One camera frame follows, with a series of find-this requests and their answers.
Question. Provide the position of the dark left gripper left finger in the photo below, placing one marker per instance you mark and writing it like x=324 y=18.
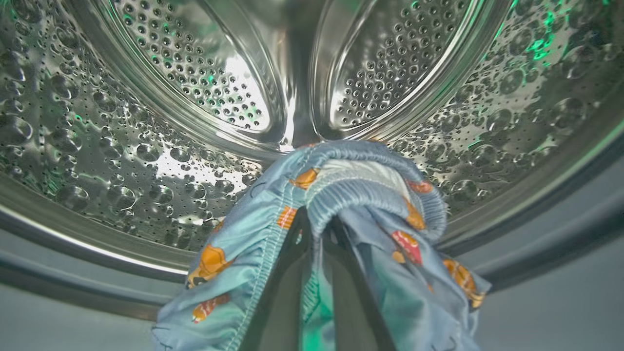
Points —
x=285 y=302

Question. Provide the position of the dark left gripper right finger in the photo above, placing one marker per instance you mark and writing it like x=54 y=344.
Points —
x=353 y=312

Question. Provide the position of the blue cartoon print pants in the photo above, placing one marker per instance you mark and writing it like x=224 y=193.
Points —
x=243 y=234

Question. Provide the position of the white front-load washing machine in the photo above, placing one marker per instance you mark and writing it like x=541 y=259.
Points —
x=146 y=122

